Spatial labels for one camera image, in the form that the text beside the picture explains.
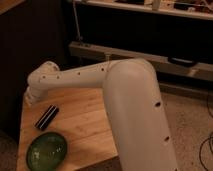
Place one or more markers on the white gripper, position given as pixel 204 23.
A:
pixel 32 95

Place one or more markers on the black whiteboard eraser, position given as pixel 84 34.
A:
pixel 47 117

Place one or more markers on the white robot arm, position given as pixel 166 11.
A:
pixel 133 104

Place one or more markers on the green glass bowl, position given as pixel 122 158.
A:
pixel 46 152

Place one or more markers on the long grey case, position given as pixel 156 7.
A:
pixel 199 71

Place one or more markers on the white shelf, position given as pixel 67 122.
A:
pixel 141 8

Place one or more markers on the black case handle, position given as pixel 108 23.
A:
pixel 181 62

